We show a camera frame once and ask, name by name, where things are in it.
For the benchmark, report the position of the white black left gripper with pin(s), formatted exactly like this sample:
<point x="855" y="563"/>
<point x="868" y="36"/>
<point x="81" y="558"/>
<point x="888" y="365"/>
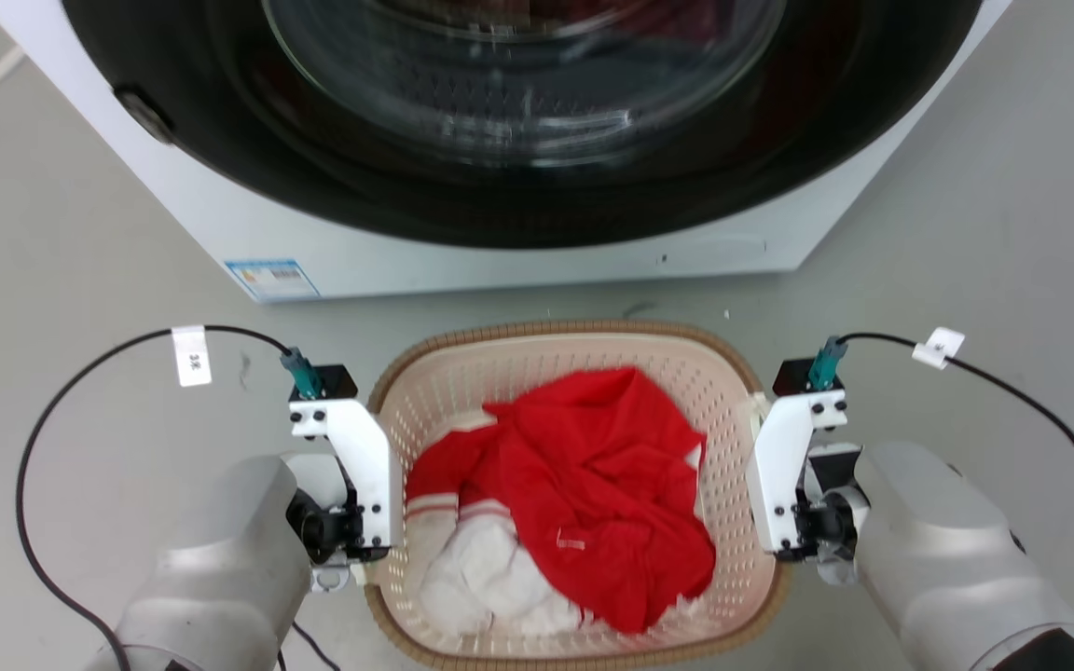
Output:
<point x="374" y="485"/>

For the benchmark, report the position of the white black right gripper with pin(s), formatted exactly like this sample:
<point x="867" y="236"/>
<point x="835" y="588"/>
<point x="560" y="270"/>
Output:
<point x="775" y="475"/>

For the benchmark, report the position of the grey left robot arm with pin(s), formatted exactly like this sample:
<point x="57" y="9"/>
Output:
<point x="220" y="559"/>

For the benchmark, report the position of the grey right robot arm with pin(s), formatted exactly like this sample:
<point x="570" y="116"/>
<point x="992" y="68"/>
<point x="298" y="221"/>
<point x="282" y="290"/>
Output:
<point x="947" y="559"/>

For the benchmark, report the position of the beige perforated laundry basket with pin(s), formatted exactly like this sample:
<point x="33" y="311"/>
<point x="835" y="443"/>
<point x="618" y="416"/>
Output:
<point x="537" y="359"/>

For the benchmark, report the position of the white garment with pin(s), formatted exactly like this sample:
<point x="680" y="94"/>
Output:
<point x="481" y="578"/>

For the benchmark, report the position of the red garment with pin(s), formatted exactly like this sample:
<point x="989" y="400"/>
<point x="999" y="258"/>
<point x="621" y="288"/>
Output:
<point x="593" y="485"/>

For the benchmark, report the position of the blue white energy label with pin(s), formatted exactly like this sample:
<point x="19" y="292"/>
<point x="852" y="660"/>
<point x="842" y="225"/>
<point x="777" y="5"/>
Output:
<point x="272" y="279"/>

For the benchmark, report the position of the white front-load washing machine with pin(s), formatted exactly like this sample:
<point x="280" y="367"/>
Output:
<point x="220" y="224"/>

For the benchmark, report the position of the black round washer door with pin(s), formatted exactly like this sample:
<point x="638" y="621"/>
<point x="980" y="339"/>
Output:
<point x="313" y="177"/>

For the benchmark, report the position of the black washer door latch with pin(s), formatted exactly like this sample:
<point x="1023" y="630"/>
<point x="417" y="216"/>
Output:
<point x="145" y="114"/>

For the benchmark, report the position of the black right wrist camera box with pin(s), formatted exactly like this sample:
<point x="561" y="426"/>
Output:
<point x="791" y="376"/>

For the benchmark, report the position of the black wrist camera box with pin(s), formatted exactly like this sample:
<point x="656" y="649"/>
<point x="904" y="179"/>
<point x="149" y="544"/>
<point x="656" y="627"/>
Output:
<point x="337" y="380"/>
<point x="791" y="376"/>

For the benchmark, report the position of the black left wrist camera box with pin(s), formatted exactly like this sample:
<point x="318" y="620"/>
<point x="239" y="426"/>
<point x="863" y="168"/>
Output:
<point x="337" y="380"/>

